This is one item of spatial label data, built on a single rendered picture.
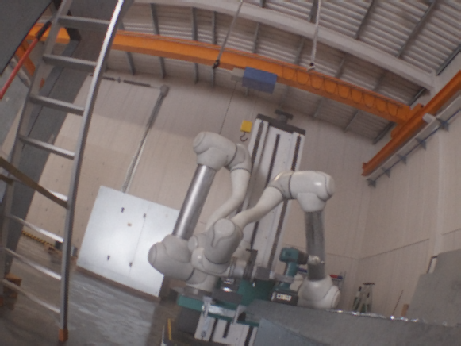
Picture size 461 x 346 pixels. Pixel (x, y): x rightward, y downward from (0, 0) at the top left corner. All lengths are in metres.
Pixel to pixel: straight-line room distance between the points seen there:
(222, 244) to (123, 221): 6.57
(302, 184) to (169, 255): 0.69
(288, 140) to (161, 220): 5.50
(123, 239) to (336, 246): 7.76
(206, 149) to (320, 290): 0.91
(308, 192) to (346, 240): 11.22
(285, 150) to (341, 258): 10.50
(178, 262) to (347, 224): 11.43
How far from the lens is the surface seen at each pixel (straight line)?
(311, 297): 1.76
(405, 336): 0.40
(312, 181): 1.53
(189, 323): 2.12
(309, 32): 9.38
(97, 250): 7.75
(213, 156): 1.69
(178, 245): 1.65
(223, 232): 1.13
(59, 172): 13.72
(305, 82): 9.83
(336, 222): 12.70
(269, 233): 2.08
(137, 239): 7.51
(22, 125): 1.92
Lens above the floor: 0.65
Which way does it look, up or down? 20 degrees up
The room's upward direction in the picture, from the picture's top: 16 degrees clockwise
